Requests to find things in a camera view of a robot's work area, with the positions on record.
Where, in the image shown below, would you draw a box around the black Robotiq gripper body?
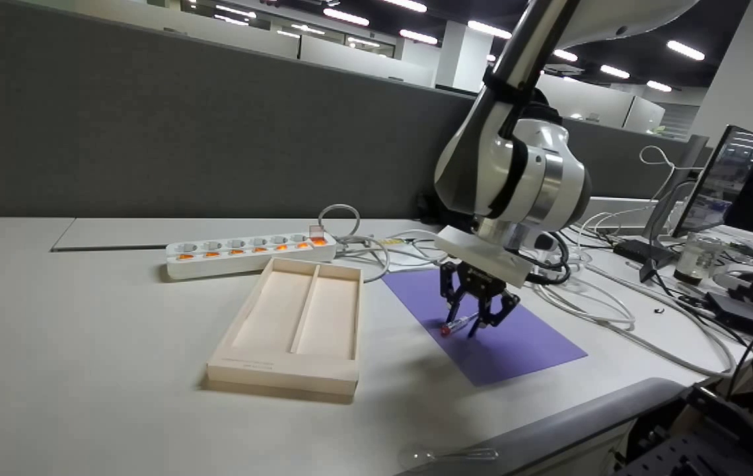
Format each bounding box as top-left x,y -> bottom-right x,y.
438,256 -> 513,303

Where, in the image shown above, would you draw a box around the red capped clear screwdriver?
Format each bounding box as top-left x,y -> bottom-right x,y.
434,321 -> 471,345

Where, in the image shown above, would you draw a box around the purple mat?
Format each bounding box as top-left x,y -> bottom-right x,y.
380,266 -> 589,389

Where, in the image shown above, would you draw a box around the beige wooden divided tray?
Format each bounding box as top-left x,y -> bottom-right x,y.
202,255 -> 368,408

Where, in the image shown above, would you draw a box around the white gripper mounting flange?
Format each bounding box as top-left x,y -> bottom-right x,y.
430,223 -> 535,288

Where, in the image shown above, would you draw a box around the small white box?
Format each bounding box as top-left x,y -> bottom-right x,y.
673,231 -> 724,287

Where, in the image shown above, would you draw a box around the white power strip orange switches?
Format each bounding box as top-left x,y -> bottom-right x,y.
162,227 -> 340,287

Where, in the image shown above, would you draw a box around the black perforated breadboard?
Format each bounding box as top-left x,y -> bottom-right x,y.
615,383 -> 753,476

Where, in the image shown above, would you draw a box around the computer monitor with screen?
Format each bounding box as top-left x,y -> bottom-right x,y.
672,121 -> 753,242

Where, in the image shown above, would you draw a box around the gray desk partition panel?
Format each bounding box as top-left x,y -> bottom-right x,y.
0,0 -> 714,223

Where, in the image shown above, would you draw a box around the white cable bundle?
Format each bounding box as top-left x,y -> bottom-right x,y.
335,231 -> 450,287

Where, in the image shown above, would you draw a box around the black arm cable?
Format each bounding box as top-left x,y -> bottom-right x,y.
515,227 -> 577,288

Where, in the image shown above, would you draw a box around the white looped cable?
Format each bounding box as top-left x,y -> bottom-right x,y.
314,202 -> 364,259

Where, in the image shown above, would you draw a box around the long white cable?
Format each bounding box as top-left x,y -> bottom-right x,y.
529,259 -> 739,382

